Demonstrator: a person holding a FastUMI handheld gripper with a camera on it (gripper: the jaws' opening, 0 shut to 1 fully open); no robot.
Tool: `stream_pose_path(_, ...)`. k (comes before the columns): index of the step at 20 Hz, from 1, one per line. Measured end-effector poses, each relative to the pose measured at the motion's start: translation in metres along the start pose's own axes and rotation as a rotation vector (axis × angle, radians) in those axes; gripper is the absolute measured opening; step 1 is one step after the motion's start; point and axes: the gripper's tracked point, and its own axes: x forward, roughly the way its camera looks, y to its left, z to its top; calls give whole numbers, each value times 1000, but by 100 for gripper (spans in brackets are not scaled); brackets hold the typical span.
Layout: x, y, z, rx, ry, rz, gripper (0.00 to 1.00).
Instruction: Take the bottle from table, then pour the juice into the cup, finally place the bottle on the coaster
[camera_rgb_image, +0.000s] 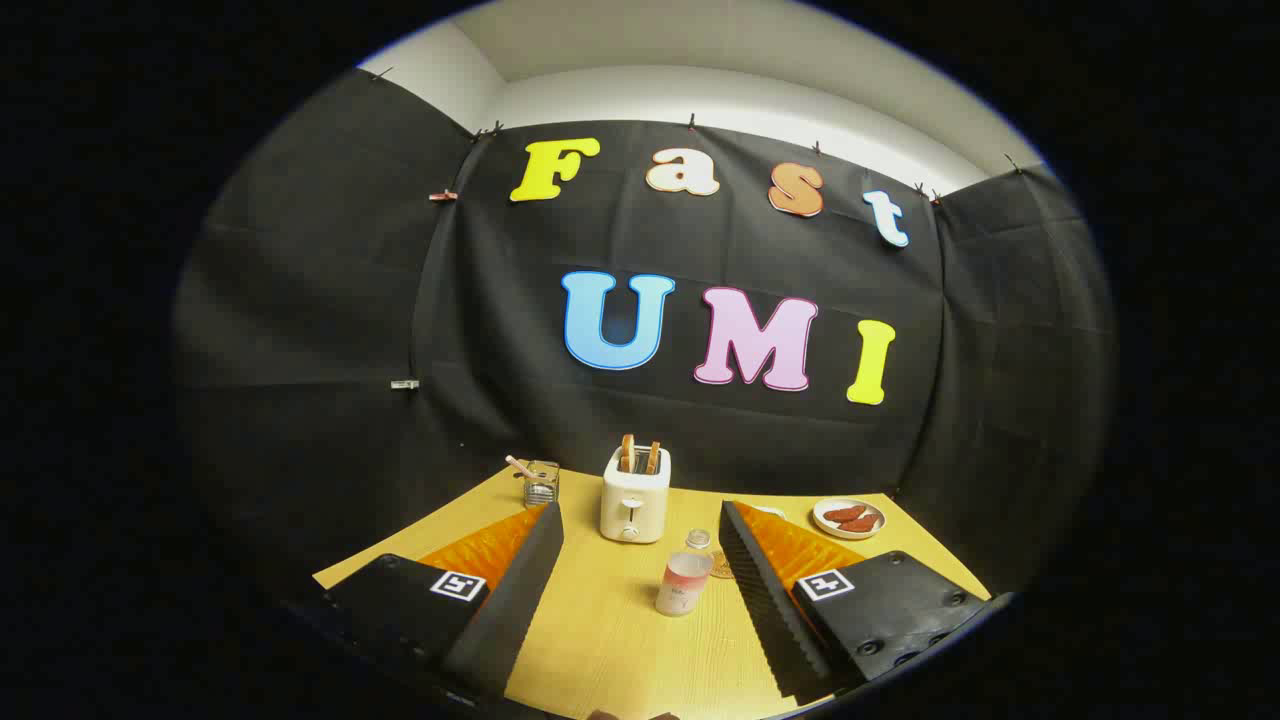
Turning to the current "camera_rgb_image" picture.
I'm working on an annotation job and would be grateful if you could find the white round plate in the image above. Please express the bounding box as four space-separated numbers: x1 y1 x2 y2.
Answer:
812 497 887 541

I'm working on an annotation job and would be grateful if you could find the wooden table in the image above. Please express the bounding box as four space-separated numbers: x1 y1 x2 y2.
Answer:
313 462 993 720

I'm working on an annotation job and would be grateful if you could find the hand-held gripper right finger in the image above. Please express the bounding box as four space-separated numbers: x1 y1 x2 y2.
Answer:
718 500 993 706

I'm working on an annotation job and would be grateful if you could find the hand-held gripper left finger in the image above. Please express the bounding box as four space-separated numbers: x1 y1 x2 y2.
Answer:
325 500 566 701

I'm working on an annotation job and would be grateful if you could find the clear juice bottle pink label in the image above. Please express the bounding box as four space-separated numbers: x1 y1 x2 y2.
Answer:
655 530 715 618

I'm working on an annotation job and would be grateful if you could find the cream toaster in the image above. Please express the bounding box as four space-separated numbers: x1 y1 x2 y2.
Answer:
600 445 672 544

